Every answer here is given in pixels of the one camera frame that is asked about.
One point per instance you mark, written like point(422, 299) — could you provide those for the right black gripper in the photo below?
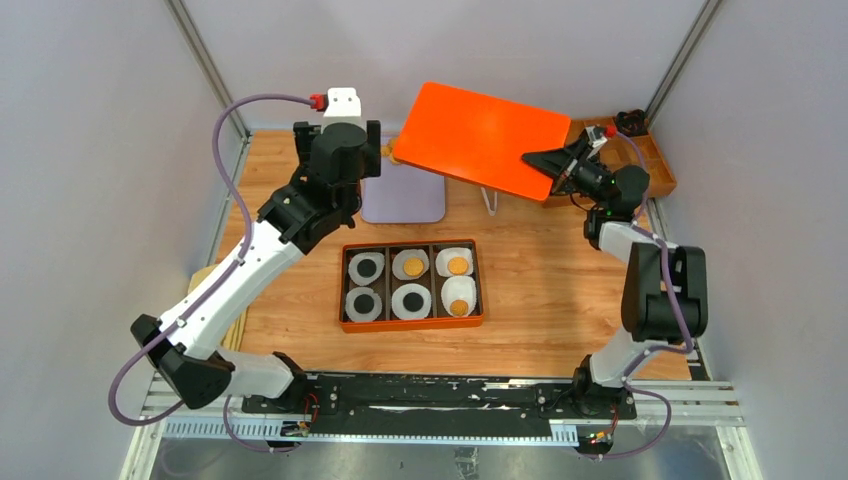
point(565, 162)

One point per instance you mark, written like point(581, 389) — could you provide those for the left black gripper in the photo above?
point(305, 136)

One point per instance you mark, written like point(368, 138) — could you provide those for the lavender cookie tray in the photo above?
point(403, 194)

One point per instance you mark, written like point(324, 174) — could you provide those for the orange box lid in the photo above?
point(480, 139)

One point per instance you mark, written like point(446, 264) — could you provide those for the metal tongs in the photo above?
point(490, 199)

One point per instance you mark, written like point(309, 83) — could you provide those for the black sandwich cookie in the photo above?
point(363, 304)
point(366, 268)
point(413, 302)

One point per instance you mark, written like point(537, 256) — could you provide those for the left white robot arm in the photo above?
point(183, 343)

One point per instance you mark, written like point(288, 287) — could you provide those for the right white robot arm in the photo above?
point(664, 305)

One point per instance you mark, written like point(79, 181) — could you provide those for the wooden divided organizer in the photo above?
point(618, 153)

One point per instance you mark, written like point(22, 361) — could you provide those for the black rolled fabric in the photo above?
point(633, 123)

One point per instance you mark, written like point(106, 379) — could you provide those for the orange compartment box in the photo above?
point(387, 284)

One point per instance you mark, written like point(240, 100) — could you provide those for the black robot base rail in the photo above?
point(417, 405)

